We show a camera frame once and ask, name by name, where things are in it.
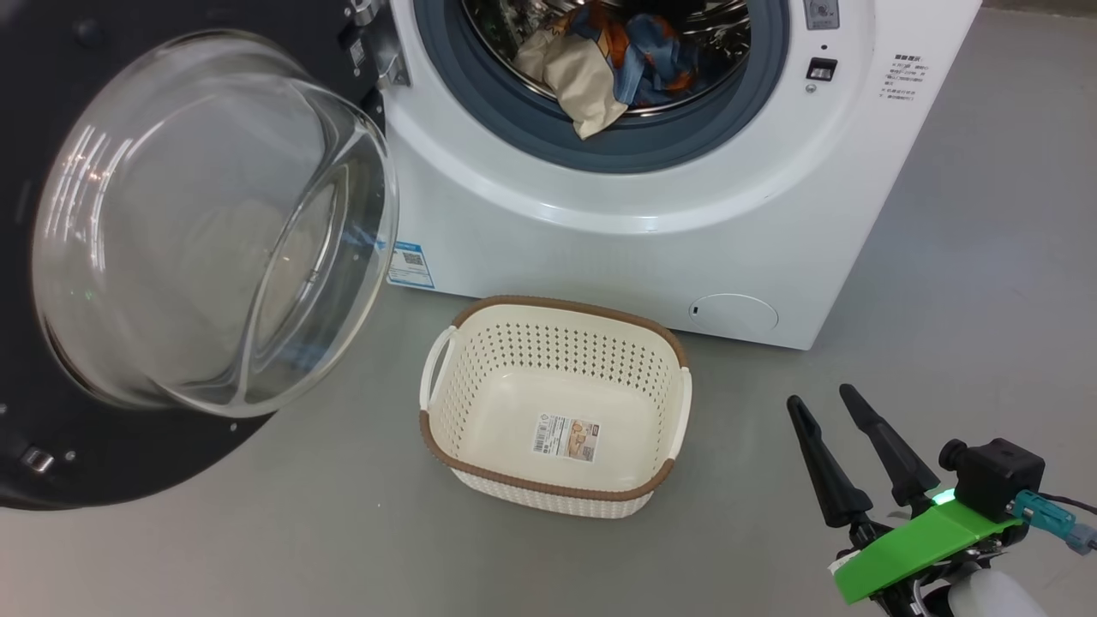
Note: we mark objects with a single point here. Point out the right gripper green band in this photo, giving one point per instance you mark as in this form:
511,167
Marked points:
917,548

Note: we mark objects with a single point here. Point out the black round glass door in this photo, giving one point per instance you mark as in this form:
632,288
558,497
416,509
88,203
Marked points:
128,463

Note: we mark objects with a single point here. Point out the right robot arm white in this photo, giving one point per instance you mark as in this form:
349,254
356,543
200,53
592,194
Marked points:
994,600

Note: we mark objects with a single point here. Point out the white front-load washing machine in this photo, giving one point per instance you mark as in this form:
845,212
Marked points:
600,266

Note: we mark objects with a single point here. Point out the white basket brown rim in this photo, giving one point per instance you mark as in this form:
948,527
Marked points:
514,411

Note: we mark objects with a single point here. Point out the grey rubber door gasket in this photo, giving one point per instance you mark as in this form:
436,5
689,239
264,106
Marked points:
686,141

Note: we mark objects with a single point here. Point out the black door latch socket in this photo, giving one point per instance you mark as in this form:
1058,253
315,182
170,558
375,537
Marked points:
822,69

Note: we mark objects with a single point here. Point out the metal door hinge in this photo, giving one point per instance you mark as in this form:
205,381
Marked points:
386,51

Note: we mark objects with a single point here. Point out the round drain filter cover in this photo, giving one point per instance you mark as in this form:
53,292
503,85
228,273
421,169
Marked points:
734,314

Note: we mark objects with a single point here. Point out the printed warning text label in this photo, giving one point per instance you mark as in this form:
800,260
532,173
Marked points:
905,77

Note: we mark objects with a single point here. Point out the grey square sticker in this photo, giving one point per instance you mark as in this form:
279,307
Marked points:
822,14

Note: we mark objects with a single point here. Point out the blue energy label sticker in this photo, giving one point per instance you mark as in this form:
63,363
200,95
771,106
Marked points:
410,266

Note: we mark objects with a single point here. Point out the perforated steel drum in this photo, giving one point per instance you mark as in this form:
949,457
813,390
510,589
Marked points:
497,34

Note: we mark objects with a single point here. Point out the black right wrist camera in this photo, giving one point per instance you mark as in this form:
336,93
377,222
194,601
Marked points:
998,476

